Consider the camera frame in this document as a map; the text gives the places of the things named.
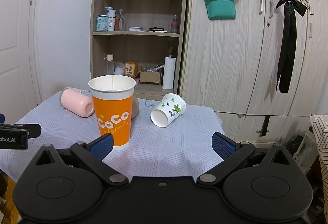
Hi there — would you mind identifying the orange paper cup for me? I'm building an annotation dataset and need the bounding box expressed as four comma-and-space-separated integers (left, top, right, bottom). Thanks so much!
88, 75, 136, 149

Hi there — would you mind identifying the pink plastic cup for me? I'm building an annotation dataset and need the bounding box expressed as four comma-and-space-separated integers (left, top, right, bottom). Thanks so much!
59, 88, 94, 118

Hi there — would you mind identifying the white floral paper cup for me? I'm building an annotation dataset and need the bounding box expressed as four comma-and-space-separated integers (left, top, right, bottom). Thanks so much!
150, 93, 186, 128

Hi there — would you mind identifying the white door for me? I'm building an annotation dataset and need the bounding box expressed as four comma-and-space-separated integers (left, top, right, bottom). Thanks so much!
1, 0, 37, 124

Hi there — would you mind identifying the white patterned tablecloth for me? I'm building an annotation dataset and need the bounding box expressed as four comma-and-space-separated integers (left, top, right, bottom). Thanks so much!
0, 86, 226, 184

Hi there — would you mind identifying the clear bottle beige cap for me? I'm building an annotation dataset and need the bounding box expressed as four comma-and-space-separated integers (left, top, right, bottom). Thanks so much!
105, 54, 115, 75

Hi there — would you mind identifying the wooden wardrobe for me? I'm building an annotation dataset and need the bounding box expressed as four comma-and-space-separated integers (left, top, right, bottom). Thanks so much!
180, 0, 327, 143

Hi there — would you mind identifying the small cardboard box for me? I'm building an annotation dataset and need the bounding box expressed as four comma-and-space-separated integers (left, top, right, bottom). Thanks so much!
140, 71, 160, 84

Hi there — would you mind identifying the geometric patterned bag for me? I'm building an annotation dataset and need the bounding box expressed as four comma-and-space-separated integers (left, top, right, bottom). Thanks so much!
310, 115, 328, 221

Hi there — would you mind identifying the orange floral box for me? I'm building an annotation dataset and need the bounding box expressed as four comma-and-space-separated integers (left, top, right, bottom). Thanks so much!
124, 62, 138, 77

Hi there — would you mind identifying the white paper towel roll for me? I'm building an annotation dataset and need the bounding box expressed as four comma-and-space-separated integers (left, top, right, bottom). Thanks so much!
162, 57, 176, 90

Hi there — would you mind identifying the teal round container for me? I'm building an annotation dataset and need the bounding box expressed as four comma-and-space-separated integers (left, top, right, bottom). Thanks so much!
96, 15, 108, 32

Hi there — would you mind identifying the wooden shelf unit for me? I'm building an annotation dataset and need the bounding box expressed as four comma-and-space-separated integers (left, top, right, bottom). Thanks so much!
90, 0, 187, 93

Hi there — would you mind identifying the white lotion bottle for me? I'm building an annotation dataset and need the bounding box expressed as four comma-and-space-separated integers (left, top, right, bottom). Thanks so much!
105, 7, 116, 31

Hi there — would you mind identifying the pink glass bottle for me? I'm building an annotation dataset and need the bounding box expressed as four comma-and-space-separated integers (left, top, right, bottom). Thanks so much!
171, 15, 179, 33

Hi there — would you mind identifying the teal fabric pouch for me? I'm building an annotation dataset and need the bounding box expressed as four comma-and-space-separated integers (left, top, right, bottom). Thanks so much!
205, 0, 236, 20

